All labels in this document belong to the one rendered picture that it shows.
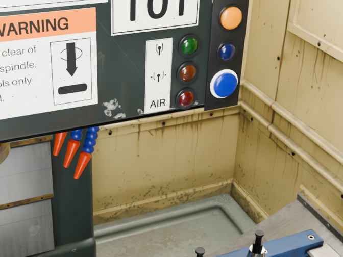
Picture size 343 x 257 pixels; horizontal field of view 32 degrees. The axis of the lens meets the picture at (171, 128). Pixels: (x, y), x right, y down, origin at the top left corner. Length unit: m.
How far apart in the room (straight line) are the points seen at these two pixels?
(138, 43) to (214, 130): 1.50
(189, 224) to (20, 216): 0.84
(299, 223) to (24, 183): 0.85
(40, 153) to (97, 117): 0.77
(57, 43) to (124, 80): 0.09
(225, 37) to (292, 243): 0.56
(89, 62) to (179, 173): 1.54
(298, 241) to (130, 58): 0.62
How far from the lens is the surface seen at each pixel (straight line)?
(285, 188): 1.97
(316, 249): 1.15
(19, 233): 1.53
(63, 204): 1.55
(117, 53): 0.62
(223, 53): 0.66
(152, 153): 2.03
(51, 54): 0.59
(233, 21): 0.65
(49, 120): 0.62
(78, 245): 1.64
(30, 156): 1.40
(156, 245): 2.08
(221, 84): 0.68
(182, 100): 0.66
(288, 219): 1.86
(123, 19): 0.60
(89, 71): 0.61
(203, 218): 2.21
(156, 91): 0.65
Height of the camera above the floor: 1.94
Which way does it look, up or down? 30 degrees down
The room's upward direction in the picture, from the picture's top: 3 degrees clockwise
